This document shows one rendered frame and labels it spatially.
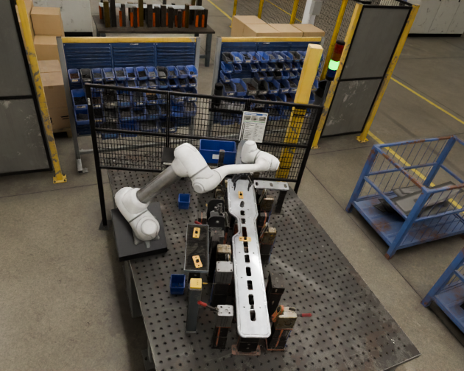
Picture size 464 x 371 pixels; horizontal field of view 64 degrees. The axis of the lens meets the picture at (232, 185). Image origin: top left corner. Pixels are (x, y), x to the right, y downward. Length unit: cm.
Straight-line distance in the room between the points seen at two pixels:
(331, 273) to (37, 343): 229
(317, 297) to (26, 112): 321
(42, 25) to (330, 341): 581
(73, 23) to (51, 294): 641
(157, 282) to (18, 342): 124
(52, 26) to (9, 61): 274
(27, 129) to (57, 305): 183
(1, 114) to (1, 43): 70
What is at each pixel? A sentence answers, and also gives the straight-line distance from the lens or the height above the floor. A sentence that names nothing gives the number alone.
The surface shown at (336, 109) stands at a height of 61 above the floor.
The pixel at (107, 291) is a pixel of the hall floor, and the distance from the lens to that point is 353.
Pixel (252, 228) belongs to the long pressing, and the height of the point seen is 100.
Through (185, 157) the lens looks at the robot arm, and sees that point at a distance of 218.
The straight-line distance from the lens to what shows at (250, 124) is 318.
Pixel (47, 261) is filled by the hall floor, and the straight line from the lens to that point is 385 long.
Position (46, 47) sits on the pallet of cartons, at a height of 70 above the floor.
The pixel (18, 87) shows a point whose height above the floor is 114.
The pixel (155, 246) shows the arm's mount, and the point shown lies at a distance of 279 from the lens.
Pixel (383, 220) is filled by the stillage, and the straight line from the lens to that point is 454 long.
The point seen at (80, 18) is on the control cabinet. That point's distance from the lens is 890.
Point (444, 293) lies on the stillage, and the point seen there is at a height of 16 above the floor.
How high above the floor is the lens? 286
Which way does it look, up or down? 39 degrees down
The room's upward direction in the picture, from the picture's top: 9 degrees clockwise
